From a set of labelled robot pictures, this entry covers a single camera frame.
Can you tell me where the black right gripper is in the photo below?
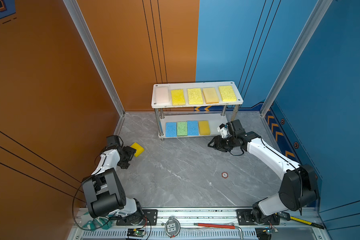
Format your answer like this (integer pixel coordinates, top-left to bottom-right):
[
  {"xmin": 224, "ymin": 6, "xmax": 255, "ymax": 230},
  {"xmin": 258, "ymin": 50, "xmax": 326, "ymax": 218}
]
[{"xmin": 206, "ymin": 135, "xmax": 236, "ymax": 152}]

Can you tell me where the bright yellow foam sponge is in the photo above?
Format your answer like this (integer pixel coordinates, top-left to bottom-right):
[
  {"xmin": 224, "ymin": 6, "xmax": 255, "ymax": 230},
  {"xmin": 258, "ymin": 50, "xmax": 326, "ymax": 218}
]
[{"xmin": 131, "ymin": 143, "xmax": 145, "ymax": 158}]

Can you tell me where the small orange-yellow sponge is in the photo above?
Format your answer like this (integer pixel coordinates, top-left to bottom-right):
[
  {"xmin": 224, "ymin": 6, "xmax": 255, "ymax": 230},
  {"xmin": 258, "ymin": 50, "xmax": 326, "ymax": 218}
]
[{"xmin": 198, "ymin": 121, "xmax": 211, "ymax": 136}]

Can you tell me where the blue cellulose sponge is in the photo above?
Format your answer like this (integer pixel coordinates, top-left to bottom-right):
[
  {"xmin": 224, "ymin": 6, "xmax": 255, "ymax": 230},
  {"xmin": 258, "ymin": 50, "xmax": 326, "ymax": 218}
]
[
  {"xmin": 187, "ymin": 121, "xmax": 199, "ymax": 136},
  {"xmin": 165, "ymin": 122, "xmax": 178, "ymax": 138}
]

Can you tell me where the green cellulose sponge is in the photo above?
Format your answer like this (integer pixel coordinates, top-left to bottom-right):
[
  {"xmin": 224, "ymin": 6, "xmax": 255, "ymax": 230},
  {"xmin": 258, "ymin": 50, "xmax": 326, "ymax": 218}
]
[{"xmin": 177, "ymin": 122, "xmax": 188, "ymax": 137}]

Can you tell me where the orange-yellow thick sponge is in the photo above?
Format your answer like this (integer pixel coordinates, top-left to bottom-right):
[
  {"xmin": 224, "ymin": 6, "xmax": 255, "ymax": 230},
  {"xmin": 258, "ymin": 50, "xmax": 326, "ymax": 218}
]
[{"xmin": 203, "ymin": 88, "xmax": 219, "ymax": 104}]

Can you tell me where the yellow cellulose sponge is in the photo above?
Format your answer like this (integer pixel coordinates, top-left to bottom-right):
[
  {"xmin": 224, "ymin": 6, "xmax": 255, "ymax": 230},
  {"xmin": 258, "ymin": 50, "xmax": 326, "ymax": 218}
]
[
  {"xmin": 187, "ymin": 88, "xmax": 204, "ymax": 105},
  {"xmin": 219, "ymin": 86, "xmax": 237, "ymax": 102}
]

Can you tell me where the yellow foam sponge front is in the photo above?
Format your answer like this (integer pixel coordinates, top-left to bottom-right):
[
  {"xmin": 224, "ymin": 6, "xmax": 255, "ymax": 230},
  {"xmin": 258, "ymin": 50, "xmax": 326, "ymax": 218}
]
[{"xmin": 171, "ymin": 89, "xmax": 186, "ymax": 106}]

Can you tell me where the white foam sponge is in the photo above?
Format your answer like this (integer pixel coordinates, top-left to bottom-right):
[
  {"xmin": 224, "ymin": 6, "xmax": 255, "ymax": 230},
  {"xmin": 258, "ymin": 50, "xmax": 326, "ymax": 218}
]
[{"xmin": 155, "ymin": 87, "xmax": 170, "ymax": 105}]

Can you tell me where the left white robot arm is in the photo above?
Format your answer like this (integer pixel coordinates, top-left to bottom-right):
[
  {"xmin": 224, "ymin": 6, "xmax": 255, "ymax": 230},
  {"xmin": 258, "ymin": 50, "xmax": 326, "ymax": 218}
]
[{"xmin": 80, "ymin": 135, "xmax": 144, "ymax": 230}]

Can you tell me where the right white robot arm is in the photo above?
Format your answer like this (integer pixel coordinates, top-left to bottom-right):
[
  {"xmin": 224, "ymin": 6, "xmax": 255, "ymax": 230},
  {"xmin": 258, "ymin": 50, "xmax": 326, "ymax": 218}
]
[{"xmin": 208, "ymin": 120, "xmax": 320, "ymax": 225}]

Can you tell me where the white two-tier metal shelf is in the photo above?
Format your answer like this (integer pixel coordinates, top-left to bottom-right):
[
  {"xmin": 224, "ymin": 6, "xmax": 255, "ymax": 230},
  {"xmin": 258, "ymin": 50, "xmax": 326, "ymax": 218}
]
[{"xmin": 151, "ymin": 82, "xmax": 243, "ymax": 140}]

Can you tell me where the green circuit board left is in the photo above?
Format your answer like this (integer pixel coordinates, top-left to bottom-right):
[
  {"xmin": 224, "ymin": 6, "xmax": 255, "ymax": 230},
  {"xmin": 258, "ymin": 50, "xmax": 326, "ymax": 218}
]
[{"xmin": 126, "ymin": 229, "xmax": 146, "ymax": 239}]

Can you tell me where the round grey socket plate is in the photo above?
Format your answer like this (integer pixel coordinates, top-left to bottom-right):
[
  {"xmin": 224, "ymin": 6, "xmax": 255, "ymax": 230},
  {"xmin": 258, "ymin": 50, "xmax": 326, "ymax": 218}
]
[{"xmin": 165, "ymin": 217, "xmax": 181, "ymax": 238}]

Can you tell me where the circuit board right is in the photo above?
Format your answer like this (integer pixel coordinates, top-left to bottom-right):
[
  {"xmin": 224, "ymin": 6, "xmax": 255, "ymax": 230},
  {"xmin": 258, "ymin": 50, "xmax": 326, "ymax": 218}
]
[{"xmin": 263, "ymin": 227, "xmax": 279, "ymax": 236}]

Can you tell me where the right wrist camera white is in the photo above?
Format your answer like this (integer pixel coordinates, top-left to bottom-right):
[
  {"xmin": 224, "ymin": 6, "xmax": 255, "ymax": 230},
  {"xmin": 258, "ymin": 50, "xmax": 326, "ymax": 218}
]
[{"xmin": 217, "ymin": 124, "xmax": 230, "ymax": 139}]

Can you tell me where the red handled tool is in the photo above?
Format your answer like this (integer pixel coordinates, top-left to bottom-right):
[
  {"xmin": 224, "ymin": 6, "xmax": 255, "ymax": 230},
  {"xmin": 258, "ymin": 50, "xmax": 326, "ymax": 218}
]
[{"xmin": 194, "ymin": 223, "xmax": 244, "ymax": 240}]

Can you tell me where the aluminium front rail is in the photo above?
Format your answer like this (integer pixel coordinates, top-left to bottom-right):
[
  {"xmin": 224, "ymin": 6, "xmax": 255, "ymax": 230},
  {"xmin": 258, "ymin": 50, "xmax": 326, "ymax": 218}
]
[{"xmin": 68, "ymin": 207, "xmax": 331, "ymax": 240}]

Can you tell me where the aluminium left corner post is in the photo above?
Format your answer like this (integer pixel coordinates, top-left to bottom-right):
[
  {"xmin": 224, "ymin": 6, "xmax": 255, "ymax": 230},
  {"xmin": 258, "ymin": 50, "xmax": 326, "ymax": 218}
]
[{"xmin": 63, "ymin": 0, "xmax": 125, "ymax": 118}]

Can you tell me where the aluminium corner post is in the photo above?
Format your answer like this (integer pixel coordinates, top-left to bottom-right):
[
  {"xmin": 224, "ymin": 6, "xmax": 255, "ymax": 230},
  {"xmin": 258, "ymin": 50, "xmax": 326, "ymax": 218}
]
[
  {"xmin": 63, "ymin": 0, "xmax": 125, "ymax": 118},
  {"xmin": 260, "ymin": 0, "xmax": 333, "ymax": 117}
]

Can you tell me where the aluminium right corner post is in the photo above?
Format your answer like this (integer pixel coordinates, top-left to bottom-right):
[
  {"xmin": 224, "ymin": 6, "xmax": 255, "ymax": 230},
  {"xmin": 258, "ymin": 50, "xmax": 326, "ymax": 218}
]
[{"xmin": 260, "ymin": 0, "xmax": 333, "ymax": 117}]

